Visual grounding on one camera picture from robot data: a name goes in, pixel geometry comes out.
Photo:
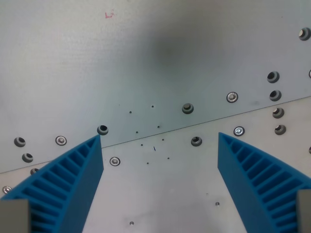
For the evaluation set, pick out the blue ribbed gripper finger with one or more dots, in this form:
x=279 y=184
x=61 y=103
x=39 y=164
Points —
x=73 y=184
x=243 y=174

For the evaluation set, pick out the recessed grey bolt head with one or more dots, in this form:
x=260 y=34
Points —
x=187 y=107

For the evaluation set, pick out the silver hex socket screw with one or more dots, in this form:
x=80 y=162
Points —
x=115 y=161
x=238 y=131
x=61 y=140
x=6 y=189
x=232 y=97

